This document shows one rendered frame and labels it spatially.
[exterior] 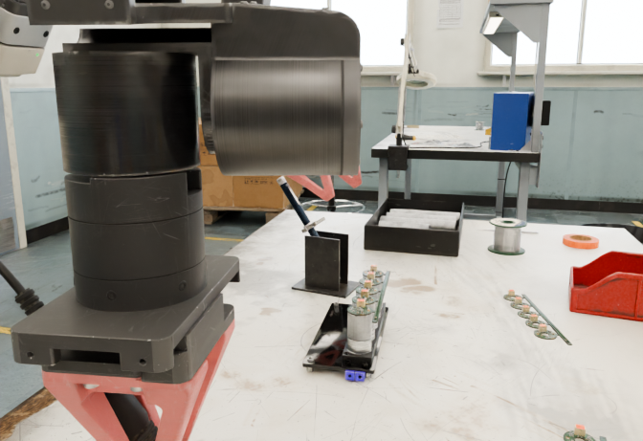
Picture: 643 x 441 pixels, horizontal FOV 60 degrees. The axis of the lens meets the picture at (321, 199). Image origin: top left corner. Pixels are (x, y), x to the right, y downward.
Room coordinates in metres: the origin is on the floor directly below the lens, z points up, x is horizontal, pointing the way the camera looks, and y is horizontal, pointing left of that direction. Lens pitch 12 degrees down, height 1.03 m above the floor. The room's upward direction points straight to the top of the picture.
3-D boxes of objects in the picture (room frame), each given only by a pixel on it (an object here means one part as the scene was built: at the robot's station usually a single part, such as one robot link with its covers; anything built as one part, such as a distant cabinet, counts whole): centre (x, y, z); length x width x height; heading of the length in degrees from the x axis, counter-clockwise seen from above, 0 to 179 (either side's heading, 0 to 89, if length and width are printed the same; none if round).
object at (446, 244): (1.02, -0.18, 0.77); 0.24 x 0.16 x 0.04; 164
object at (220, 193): (4.41, 0.80, 0.38); 1.20 x 0.80 x 0.73; 82
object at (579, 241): (0.96, -0.46, 0.76); 0.06 x 0.06 x 0.01
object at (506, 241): (0.93, -0.32, 0.78); 0.06 x 0.06 x 0.05
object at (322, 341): (0.58, -0.03, 0.76); 0.16 x 0.07 x 0.01; 168
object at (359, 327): (0.52, -0.04, 0.79); 0.02 x 0.02 x 0.05
